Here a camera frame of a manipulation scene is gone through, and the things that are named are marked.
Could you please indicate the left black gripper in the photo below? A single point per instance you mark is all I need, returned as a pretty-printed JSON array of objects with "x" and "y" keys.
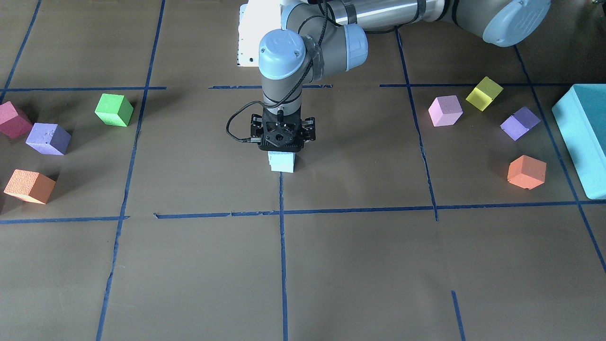
[{"x": 256, "y": 127}]

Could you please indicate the light blue block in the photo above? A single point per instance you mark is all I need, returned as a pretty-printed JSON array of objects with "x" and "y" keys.
[
  {"x": 287, "y": 167},
  {"x": 276, "y": 157}
]

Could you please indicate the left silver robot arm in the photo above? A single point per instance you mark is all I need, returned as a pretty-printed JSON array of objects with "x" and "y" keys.
[{"x": 321, "y": 38}]

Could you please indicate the pink foam block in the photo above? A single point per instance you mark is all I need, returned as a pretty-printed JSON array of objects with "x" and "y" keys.
[{"x": 445, "y": 110}]

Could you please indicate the green foam block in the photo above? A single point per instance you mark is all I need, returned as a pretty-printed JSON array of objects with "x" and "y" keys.
[{"x": 114, "y": 110}]

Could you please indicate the yellow foam block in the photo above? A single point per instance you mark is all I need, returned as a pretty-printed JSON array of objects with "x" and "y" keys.
[{"x": 484, "y": 93}]

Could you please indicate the purple foam block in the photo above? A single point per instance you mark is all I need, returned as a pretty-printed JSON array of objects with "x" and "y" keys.
[
  {"x": 49, "y": 139},
  {"x": 519, "y": 123}
]

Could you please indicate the orange foam block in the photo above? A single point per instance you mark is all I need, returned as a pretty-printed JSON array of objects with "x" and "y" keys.
[
  {"x": 527, "y": 172},
  {"x": 33, "y": 187}
]

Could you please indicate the near pink-red foam block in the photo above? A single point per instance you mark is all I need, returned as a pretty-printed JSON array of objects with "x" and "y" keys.
[{"x": 13, "y": 121}]

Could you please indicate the teal plastic bin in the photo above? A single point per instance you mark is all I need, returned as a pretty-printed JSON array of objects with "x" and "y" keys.
[{"x": 581, "y": 118}]

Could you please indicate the white camera pole with base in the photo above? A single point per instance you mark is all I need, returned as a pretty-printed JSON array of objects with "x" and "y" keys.
[{"x": 257, "y": 18}]

